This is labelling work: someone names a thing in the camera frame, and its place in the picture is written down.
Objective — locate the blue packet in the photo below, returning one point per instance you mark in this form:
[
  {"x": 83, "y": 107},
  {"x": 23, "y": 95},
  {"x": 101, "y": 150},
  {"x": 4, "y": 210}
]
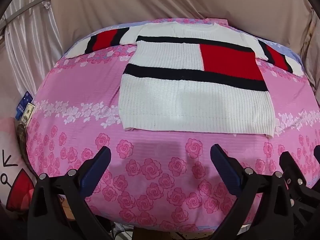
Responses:
[{"x": 23, "y": 102}]

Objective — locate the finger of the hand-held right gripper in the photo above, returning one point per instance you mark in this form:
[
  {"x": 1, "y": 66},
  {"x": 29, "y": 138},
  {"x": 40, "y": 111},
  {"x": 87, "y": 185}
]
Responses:
[
  {"x": 317, "y": 153},
  {"x": 296, "y": 172}
]

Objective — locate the metal pole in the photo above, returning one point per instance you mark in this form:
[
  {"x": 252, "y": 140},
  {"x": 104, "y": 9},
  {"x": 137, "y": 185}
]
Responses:
[{"x": 32, "y": 3}]

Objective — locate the pink cartoon print pillow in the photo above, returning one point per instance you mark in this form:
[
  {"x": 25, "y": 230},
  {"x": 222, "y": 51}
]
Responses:
[{"x": 10, "y": 142}]

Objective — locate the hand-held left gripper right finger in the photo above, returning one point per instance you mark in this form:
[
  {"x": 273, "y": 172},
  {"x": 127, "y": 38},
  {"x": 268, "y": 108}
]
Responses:
[{"x": 225, "y": 166}]

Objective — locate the pink floral bedsheet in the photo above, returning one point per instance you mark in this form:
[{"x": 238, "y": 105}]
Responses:
[{"x": 75, "y": 92}]

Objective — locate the banknote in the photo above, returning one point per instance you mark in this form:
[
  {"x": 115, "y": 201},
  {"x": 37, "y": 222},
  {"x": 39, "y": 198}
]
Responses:
[{"x": 28, "y": 113}]

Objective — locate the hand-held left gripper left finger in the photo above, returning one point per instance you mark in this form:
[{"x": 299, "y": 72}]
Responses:
[{"x": 99, "y": 163}]

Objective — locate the white red black knit sweater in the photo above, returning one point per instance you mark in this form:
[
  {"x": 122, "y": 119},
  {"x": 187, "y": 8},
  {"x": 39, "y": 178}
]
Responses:
[{"x": 175, "y": 100}]

